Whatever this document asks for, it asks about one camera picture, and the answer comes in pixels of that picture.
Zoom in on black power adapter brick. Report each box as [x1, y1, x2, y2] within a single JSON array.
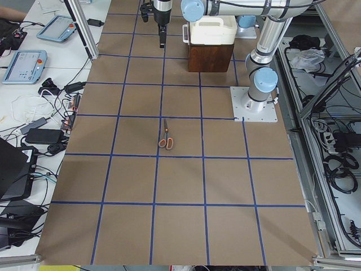
[[25, 128, 64, 145]]

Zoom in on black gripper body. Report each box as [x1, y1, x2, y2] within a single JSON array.
[[153, 7, 171, 27]]

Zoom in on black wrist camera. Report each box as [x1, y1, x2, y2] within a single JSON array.
[[139, 1, 153, 23]]

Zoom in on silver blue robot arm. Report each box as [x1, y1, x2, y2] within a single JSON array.
[[181, 0, 316, 113], [153, 0, 173, 48]]

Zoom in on black cable coil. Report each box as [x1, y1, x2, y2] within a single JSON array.
[[324, 152, 358, 195]]

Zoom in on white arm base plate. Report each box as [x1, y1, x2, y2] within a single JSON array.
[[230, 86, 278, 123], [235, 25, 257, 40]]

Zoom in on brown wooden drawer cabinet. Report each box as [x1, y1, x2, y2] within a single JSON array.
[[188, 44, 234, 72]]

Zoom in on black small power adapter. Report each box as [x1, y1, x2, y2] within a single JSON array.
[[87, 18, 104, 27]]

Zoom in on aluminium frame post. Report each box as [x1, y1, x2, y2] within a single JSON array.
[[64, 0, 99, 61]]

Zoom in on blue teach pendant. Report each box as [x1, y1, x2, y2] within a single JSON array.
[[2, 50, 47, 85], [36, 15, 76, 42]]

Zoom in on crumpled white cloth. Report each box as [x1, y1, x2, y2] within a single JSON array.
[[290, 49, 325, 72]]

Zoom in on near blue teach pendant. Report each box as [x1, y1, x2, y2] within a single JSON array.
[[2, 50, 47, 85]]

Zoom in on far blue teach pendant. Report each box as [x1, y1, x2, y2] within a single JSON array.
[[36, 15, 76, 42]]

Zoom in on orange grey scissors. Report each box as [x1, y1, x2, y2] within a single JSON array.
[[158, 119, 174, 150]]

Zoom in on white plastic storage box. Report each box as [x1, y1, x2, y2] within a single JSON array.
[[182, 15, 237, 45]]

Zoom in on black laptop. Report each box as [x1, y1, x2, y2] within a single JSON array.
[[1, 139, 38, 202]]

